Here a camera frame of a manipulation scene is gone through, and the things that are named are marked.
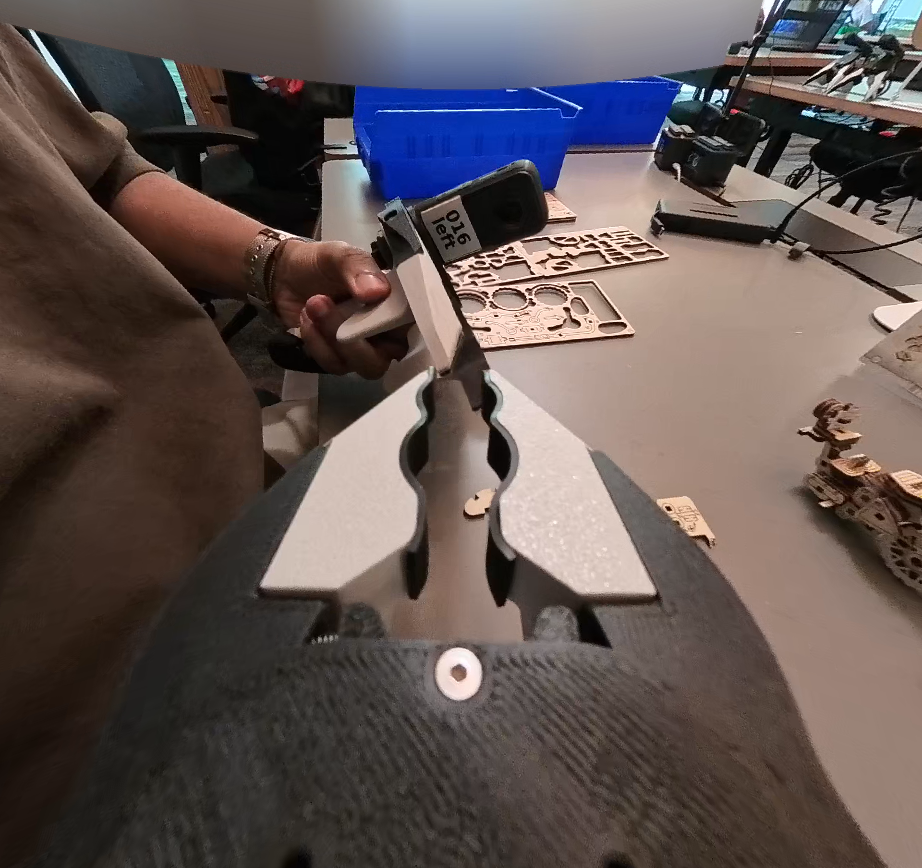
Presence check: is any clear plastic bag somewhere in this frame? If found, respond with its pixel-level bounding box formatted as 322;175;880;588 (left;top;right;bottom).
861;328;922;402

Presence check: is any wooden cutout puzzle sheet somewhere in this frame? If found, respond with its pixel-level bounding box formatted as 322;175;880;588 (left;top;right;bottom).
445;225;669;287

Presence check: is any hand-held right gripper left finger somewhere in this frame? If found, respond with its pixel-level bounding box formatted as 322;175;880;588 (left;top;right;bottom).
258;367;438;605

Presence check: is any black office chair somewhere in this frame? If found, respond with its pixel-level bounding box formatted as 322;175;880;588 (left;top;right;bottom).
36;31;262;343

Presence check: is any metal wrist bracelet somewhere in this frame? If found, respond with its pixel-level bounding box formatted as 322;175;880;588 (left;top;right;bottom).
243;228;303;307

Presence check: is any black power bank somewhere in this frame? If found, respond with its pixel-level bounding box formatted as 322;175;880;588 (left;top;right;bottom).
652;198;797;244

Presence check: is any black grey gripper device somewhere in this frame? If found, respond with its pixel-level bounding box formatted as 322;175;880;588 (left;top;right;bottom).
803;32;907;101

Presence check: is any wooden motorcycle model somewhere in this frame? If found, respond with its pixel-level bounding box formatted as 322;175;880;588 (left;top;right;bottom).
798;398;922;595

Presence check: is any light wooden table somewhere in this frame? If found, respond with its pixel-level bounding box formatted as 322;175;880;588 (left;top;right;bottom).
724;47;922;127

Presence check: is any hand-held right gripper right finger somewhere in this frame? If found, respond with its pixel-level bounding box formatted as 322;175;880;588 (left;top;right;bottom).
483;369;659;615

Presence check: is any person's left forearm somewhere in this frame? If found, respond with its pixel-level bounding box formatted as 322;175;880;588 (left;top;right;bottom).
108;165;282;307

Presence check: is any black battery charger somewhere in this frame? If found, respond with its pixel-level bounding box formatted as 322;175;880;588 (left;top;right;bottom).
654;124;744;188

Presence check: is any person's left hand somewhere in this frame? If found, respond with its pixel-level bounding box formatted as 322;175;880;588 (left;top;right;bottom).
274;237;413;380

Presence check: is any blue plastic bin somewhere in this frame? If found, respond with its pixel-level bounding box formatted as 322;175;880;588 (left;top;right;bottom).
533;75;683;147
353;85;583;202

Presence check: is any puzzle sheet with round holes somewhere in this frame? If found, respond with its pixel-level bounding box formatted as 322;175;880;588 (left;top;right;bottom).
454;279;636;350

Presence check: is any slotted wooden panel piece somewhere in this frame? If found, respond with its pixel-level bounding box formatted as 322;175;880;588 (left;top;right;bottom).
657;495;717;549

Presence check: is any black cable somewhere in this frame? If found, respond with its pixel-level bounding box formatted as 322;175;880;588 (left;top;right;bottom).
774;149;922;258

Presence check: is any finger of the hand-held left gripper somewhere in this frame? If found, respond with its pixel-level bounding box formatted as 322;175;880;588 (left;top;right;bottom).
395;247;469;378
460;335;492;413

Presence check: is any open laptop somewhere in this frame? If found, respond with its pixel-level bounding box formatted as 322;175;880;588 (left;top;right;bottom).
767;7;851;49

